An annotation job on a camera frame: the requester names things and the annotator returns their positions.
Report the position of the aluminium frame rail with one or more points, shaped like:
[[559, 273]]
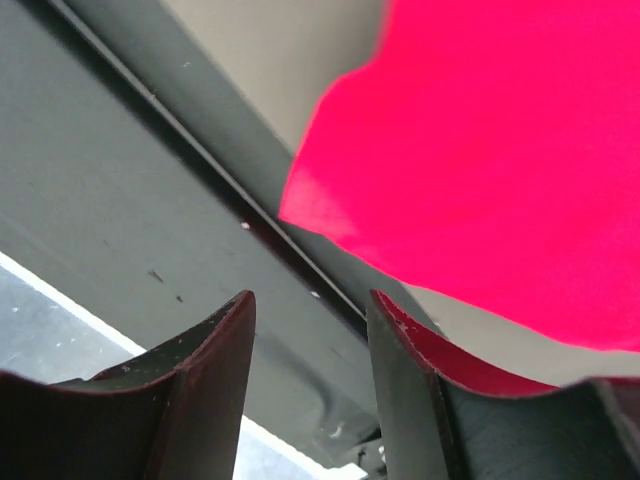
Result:
[[47, 336]]

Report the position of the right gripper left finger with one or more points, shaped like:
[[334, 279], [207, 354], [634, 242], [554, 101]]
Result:
[[173, 412]]

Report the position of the red t shirt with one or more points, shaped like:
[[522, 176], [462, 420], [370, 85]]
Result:
[[489, 151]]

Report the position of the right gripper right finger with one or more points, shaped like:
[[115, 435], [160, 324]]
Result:
[[446, 414]]

